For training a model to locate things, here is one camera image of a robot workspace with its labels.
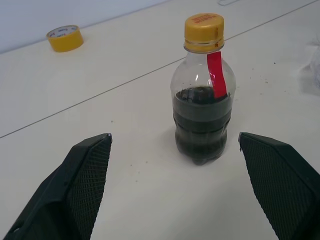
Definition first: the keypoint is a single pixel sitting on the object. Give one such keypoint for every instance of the clear plastic bottle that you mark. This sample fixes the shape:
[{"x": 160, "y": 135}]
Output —
[{"x": 312, "y": 67}]

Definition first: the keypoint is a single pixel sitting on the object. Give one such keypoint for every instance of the yellow bottle cap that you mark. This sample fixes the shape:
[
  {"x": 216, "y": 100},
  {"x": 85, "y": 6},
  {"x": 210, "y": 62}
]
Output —
[{"x": 203, "y": 30}]

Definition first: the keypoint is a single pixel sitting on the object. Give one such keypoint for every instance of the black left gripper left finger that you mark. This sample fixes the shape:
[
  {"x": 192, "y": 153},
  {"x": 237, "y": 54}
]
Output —
[{"x": 65, "y": 190}]

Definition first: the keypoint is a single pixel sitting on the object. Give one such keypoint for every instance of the cola bottle with red label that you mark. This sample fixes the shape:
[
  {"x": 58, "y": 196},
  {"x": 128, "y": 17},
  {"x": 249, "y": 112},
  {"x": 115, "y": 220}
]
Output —
[{"x": 200, "y": 125}]

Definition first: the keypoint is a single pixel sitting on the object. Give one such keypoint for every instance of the yellow tape roll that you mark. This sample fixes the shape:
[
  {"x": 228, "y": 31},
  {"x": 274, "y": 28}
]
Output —
[{"x": 67, "y": 41}]

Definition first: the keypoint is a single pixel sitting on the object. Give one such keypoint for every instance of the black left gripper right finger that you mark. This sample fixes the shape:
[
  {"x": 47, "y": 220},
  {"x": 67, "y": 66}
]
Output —
[{"x": 282, "y": 185}]

